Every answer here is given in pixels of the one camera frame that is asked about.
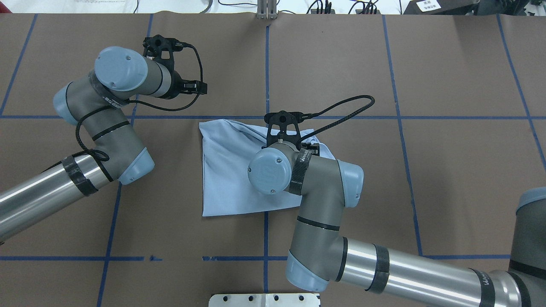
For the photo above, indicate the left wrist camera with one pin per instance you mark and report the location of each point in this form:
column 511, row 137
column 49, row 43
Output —
column 161, row 50

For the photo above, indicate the aluminium frame post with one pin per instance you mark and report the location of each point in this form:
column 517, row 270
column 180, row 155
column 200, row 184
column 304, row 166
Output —
column 267, row 9

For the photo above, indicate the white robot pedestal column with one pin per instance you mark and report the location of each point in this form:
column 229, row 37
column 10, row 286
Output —
column 266, row 300

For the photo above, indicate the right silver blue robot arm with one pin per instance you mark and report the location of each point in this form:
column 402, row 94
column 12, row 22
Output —
column 320, row 253

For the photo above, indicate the light blue t-shirt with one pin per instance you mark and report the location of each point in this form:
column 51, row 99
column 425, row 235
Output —
column 228, row 147

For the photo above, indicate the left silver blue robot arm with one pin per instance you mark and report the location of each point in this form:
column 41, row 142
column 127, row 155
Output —
column 110, row 148

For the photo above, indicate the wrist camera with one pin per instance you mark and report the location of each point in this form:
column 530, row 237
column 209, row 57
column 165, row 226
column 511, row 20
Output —
column 283, row 119
column 161, row 50

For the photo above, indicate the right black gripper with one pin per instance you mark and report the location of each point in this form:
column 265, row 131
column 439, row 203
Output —
column 315, row 149

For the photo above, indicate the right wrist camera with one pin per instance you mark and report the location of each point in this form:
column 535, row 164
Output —
column 283, row 119

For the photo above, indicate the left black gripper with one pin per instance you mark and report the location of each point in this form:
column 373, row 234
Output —
column 175, row 85

